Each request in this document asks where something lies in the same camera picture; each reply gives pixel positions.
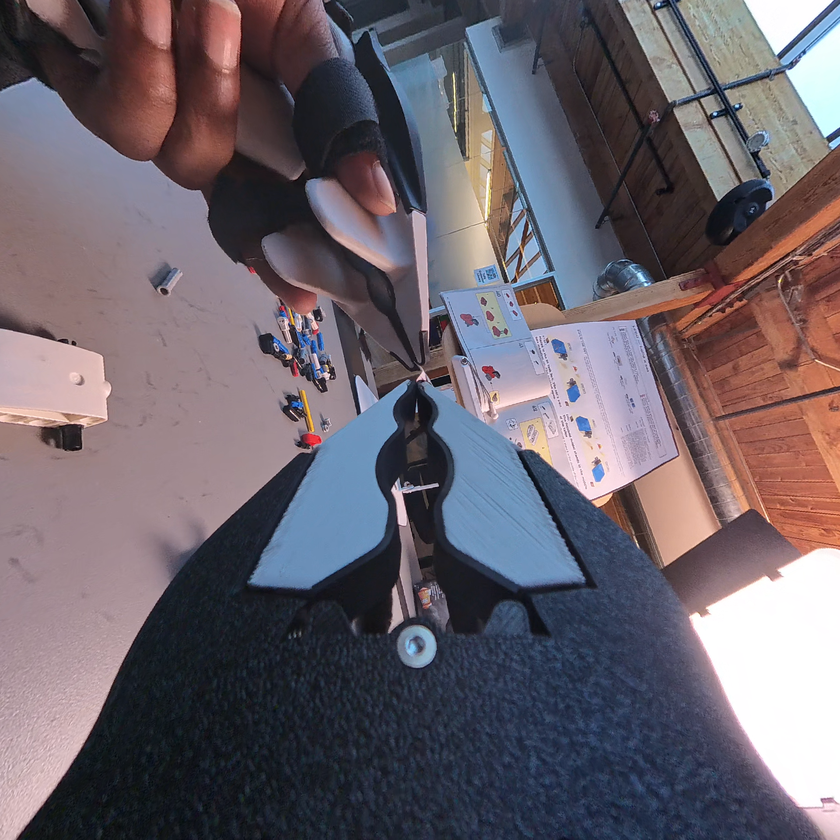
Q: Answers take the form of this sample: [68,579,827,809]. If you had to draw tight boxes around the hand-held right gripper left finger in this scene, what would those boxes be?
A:
[248,381,417,592]

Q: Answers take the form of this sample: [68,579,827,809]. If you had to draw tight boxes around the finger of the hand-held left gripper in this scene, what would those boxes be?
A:
[331,289,421,373]
[392,209,432,368]

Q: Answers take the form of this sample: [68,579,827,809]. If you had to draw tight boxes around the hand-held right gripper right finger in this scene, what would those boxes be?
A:
[418,381,587,588]

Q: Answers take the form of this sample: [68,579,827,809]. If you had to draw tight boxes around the pile of small toy pieces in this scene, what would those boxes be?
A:
[258,298,337,395]

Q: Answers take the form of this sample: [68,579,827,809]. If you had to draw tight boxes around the white curved toy panel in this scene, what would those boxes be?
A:
[0,328,112,431]

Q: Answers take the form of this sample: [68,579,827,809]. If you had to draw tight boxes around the printed task sheet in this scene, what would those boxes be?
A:
[532,319,681,504]

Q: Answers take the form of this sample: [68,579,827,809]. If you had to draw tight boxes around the person's left hand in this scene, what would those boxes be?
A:
[39,0,399,317]

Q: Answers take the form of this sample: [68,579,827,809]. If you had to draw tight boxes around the black metal railing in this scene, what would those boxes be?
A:
[533,0,807,231]

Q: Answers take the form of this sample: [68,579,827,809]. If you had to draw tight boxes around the silver ventilation duct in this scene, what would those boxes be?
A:
[592,259,747,527]

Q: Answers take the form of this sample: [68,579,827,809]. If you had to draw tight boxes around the pale wooden post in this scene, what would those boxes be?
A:
[561,269,715,324]

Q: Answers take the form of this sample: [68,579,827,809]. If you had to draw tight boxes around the black round wall fitting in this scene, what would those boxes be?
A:
[705,178,776,248]

